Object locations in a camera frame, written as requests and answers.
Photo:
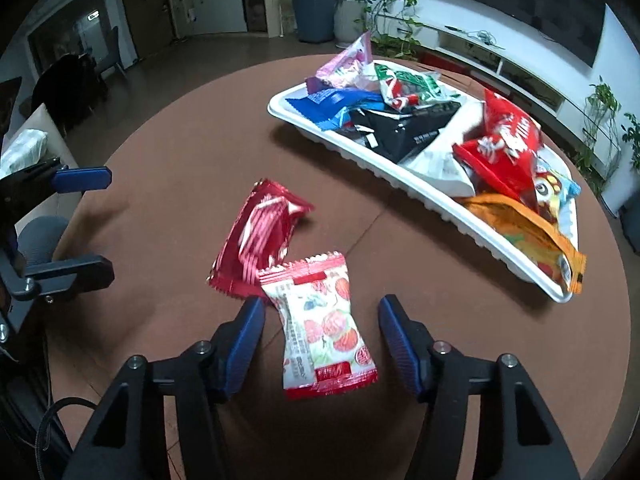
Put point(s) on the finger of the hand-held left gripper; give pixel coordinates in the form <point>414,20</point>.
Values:
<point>70,275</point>
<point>82,179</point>

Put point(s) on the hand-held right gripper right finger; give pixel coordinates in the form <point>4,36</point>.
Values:
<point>400,345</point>

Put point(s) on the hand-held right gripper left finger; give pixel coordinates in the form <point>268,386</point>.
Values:
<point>245,345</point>

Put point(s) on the white strawberry print snack packet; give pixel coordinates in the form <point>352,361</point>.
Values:
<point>320,330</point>

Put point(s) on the white plastic tray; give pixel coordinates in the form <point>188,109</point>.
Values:
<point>425,188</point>

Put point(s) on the orange snack packet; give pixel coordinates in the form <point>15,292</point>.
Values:
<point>520,230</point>

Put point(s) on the white silver snack packet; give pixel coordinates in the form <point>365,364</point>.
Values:
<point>440,165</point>

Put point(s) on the red candy bag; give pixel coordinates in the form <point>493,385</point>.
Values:
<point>505,135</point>

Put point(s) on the pink snack packet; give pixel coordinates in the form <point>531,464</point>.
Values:
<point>345,65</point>

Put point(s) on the grey office chair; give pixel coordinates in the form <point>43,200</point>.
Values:
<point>42,237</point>

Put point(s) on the beige sofa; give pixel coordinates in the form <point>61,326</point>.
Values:
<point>55,135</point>

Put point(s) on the dark chair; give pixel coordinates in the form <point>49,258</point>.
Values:
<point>110,50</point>
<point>65,85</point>

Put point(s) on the red foil snack packet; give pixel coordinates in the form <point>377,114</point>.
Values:
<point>260,235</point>

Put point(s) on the brown door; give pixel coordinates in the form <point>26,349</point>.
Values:
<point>147,10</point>

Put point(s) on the black snack packet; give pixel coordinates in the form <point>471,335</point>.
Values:
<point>400,132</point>

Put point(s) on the blue yellow chip bag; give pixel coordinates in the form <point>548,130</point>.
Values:
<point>555,190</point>

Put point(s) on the white cabinet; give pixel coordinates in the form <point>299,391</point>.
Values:
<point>222,5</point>

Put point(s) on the blue cookie packet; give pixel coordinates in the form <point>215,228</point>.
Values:
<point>325,102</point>

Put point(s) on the large potted plant dark pot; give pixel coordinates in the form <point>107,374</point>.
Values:
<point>632,230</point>

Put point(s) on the green white snack packet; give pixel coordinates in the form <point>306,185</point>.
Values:
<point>415,85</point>

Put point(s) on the potted plant dark blue pot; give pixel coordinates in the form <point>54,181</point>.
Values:
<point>312,17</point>

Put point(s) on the white television console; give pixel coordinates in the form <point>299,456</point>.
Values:
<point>515,67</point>

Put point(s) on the potted plant grey pot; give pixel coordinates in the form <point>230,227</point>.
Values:
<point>350,22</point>

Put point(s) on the potted plant white pot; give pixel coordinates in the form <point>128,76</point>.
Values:
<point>634,135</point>

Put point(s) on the trailing vine plant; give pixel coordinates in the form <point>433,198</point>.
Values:
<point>602,95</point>

